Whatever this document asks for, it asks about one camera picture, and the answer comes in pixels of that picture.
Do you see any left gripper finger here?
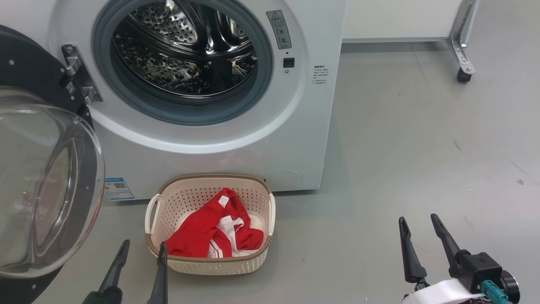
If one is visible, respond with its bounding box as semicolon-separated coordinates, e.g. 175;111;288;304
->
147;242;168;304
91;239;130;304

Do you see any metal door hinge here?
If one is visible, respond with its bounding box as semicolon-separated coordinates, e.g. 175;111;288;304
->
61;43;103;105

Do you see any right teal connector cable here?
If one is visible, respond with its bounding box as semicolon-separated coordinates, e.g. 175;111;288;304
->
481;280;512;304

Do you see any metal leg with caster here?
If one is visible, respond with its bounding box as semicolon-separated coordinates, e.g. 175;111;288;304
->
446;0;481;84

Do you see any black round glass door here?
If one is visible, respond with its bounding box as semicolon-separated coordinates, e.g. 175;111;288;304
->
0;25;105;304

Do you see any white washing machine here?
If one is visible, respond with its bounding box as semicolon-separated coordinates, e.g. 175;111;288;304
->
0;0;346;201

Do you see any blue energy label sticker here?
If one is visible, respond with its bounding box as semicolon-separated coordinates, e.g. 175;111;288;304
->
104;177;135;201

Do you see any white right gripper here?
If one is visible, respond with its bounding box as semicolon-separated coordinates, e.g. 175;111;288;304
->
399;213;486;304

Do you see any grey warning sticker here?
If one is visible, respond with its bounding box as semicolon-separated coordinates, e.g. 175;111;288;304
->
266;10;292;50

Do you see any beige perforated laundry basket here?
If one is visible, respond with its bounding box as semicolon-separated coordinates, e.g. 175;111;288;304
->
145;173;276;276

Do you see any red white garment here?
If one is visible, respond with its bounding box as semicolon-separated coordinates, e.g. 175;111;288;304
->
164;187;265;259

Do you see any white panel cart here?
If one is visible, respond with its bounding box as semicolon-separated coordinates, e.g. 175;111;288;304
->
343;0;464;43

